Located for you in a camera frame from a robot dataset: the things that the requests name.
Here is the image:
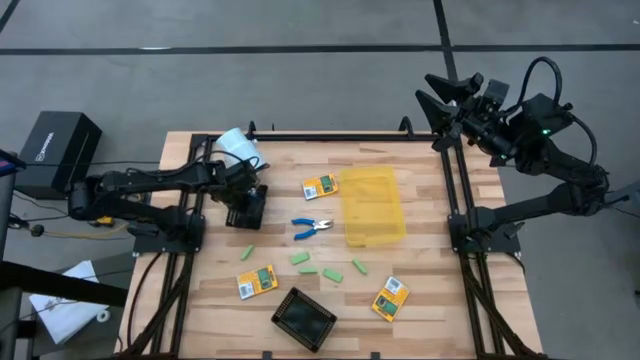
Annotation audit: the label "yellow translucent plastic bin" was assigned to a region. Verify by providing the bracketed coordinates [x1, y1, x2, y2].
[338, 164, 408, 249]

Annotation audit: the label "large black slotted basket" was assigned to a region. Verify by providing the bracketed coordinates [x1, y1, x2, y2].
[270, 286, 338, 354]

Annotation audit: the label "dark grey chair base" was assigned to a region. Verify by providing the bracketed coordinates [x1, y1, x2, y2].
[610, 180, 640, 217]

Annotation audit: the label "yellow packaged calculator card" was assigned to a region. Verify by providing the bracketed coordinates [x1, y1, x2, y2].
[301, 172, 340, 201]
[371, 275, 411, 324]
[236, 264, 280, 301]

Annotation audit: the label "black cardboard box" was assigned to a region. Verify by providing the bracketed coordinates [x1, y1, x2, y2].
[13, 110, 104, 201]

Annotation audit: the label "white cup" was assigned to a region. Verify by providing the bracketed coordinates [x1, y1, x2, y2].
[212, 127, 270, 172]

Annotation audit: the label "white paper sheets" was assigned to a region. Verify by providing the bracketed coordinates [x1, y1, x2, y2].
[28, 259, 110, 346]

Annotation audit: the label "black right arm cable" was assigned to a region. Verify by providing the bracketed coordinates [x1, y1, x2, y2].
[517, 55, 600, 169]

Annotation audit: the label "small lit screen device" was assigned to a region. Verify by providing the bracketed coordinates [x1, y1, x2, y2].
[0, 148, 27, 177]

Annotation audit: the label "blue-handled pliers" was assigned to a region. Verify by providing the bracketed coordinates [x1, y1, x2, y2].
[291, 217, 335, 242]

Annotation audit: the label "small black slotted basket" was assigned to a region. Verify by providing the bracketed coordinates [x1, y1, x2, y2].
[225, 183, 269, 231]

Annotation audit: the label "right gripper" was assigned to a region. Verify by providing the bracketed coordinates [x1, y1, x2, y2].
[414, 72, 519, 161]

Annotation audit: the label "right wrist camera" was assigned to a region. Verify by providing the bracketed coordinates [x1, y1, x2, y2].
[480, 78, 511, 109]

